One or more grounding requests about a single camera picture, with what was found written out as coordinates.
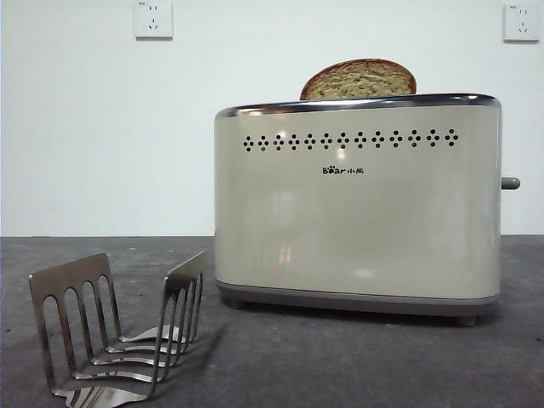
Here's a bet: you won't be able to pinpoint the slotted steel bread rack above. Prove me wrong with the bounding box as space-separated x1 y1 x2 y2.
28 249 207 408

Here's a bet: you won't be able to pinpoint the cream toaster with chrome top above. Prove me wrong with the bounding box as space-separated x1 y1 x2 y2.
213 91 522 328

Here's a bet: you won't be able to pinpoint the white wall socket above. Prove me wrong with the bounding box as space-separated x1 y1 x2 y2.
503 3 535 43
134 0 174 43

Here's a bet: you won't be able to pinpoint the brown-crusted bread slice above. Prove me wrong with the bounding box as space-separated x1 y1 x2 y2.
299 58 418 101

